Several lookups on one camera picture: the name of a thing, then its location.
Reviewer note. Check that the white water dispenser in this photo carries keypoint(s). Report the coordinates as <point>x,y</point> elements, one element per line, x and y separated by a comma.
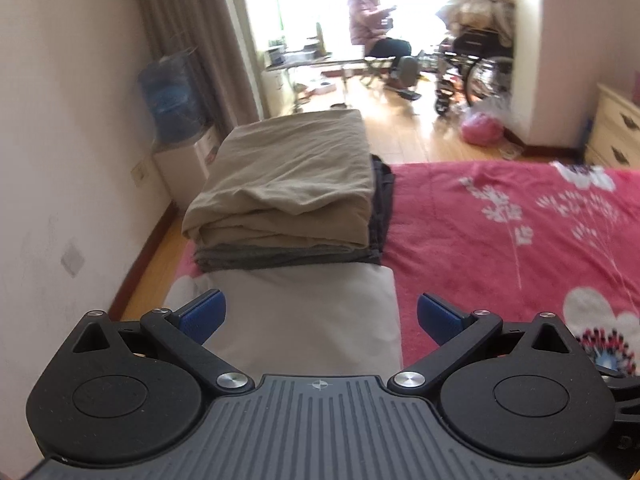
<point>185,170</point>

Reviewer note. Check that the pink plastic bag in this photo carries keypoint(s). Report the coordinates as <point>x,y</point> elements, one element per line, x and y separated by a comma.
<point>480,127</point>

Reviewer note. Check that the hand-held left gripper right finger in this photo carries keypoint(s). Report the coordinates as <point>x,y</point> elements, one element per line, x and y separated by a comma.
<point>440,317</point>

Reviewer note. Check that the folding stool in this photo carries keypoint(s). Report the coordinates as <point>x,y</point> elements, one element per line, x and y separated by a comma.
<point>375,72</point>

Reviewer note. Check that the pile of bedding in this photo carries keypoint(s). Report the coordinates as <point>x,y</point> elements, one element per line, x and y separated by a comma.
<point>485,10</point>

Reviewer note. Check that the folded grey clothes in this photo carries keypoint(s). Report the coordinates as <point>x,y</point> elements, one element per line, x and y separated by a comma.
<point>280,259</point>

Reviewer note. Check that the pink floral blanket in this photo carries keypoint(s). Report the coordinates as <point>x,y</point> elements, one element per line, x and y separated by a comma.
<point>500,260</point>

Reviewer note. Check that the cream nightstand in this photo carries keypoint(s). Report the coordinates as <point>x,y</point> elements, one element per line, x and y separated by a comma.
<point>615,130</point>

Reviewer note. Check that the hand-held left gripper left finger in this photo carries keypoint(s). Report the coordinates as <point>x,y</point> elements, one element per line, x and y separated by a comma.
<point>202,312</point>

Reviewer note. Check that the folded dark clothes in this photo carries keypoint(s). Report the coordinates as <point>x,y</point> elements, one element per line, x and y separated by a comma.
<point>381,200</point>

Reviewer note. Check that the wall socket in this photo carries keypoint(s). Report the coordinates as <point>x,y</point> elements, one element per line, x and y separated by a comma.
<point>140,174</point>

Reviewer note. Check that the folding table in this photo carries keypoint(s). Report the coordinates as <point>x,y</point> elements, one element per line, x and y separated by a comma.
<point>300,60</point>

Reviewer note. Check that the beige curtain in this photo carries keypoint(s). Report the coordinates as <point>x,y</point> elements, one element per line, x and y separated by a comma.
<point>210,35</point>

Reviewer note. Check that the black wheelchair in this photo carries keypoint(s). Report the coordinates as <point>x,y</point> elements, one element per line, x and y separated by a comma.
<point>470,75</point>

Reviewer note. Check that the beige pants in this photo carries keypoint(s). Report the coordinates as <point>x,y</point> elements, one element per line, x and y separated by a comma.
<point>285,185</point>

